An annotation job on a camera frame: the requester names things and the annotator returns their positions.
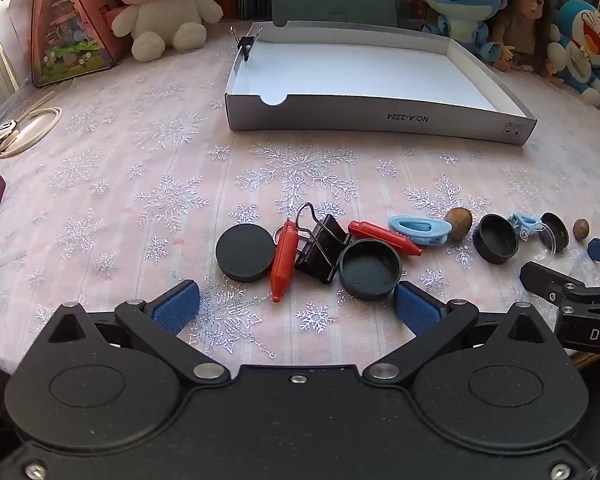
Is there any pink bunny plush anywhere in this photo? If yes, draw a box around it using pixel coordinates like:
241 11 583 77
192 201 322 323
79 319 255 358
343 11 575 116
105 0 224 62

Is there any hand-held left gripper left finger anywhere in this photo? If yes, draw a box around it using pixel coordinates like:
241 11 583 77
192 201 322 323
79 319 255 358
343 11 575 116
45 280 232 387

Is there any white cable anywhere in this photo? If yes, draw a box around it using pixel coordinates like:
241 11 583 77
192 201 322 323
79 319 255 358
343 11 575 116
0 91 63 158

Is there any large brown nut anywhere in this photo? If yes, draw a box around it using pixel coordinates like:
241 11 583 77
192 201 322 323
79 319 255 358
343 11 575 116
444 207 473 241

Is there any light blue hair clip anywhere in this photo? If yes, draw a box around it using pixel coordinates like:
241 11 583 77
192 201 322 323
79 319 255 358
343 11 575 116
387 215 453 247

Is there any large black binder clip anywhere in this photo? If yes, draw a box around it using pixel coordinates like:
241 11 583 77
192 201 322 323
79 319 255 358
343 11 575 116
294 203 348 286

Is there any pink triangular house box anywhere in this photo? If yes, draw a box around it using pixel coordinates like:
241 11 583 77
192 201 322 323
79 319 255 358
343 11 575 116
30 0 131 88

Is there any white cardboard box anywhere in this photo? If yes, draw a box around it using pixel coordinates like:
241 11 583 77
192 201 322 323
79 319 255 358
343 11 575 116
224 20 537 146

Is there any small silver black device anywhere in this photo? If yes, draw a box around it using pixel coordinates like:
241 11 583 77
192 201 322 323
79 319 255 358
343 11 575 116
0 119 19 155

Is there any black round lid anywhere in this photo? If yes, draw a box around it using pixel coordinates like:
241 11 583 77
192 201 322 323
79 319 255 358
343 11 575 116
215 223 277 283
530 212 571 261
472 214 520 265
338 239 403 302

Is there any pink snowflake tablecloth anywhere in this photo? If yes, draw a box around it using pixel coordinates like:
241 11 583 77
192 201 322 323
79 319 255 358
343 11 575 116
0 25 600 376

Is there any small black binder clip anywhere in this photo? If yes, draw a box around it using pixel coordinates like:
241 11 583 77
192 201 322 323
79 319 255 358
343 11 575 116
230 25 264 62

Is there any small light blue clip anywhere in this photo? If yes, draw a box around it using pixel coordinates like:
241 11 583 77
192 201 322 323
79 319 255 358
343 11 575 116
508 211 543 236

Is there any brown-haired doll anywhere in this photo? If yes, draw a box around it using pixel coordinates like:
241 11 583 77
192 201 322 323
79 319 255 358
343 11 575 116
490 0 566 86

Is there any blue robot cat plush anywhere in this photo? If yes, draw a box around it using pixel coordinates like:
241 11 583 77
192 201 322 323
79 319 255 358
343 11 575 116
547 0 600 108

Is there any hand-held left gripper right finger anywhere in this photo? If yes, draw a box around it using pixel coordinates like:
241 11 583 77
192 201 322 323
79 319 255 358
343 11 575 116
362 281 561 387

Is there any red plastic clip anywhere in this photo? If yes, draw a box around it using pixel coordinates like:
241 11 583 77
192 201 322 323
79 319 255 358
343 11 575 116
270 219 299 303
348 220 423 258

